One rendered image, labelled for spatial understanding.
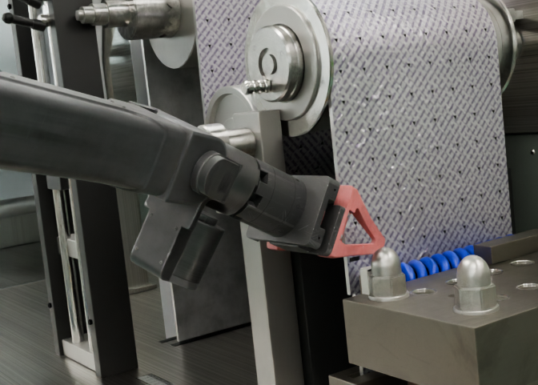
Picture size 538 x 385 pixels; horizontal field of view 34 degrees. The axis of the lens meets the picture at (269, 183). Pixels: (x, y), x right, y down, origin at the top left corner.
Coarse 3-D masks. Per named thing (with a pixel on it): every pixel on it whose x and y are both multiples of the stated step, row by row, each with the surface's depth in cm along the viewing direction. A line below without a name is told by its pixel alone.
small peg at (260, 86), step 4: (252, 80) 85; (256, 80) 86; (260, 80) 85; (264, 80) 86; (268, 80) 86; (244, 84) 85; (248, 84) 84; (252, 84) 85; (256, 84) 85; (260, 84) 85; (264, 84) 85; (268, 84) 86; (244, 88) 85; (248, 88) 84; (252, 88) 85; (256, 88) 85; (260, 88) 85; (264, 88) 85; (268, 88) 86; (244, 92) 85; (248, 92) 85; (252, 92) 85; (256, 92) 85; (260, 92) 86; (264, 92) 86
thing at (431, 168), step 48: (432, 96) 90; (480, 96) 94; (336, 144) 83; (384, 144) 86; (432, 144) 90; (480, 144) 94; (384, 192) 86; (432, 192) 90; (480, 192) 94; (432, 240) 90; (480, 240) 94
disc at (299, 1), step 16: (272, 0) 87; (288, 0) 85; (304, 0) 83; (256, 16) 90; (304, 16) 83; (320, 16) 81; (320, 32) 81; (320, 48) 82; (320, 64) 82; (320, 80) 82; (256, 96) 92; (320, 96) 83; (320, 112) 83; (288, 128) 88; (304, 128) 86
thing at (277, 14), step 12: (264, 12) 88; (276, 12) 86; (288, 12) 84; (264, 24) 88; (276, 24) 86; (288, 24) 85; (300, 24) 83; (252, 36) 90; (300, 36) 83; (312, 36) 82; (312, 48) 82; (312, 60) 82; (312, 72) 83; (312, 84) 83; (300, 96) 85; (312, 96) 83; (276, 108) 88; (288, 108) 87; (300, 108) 85; (288, 120) 87
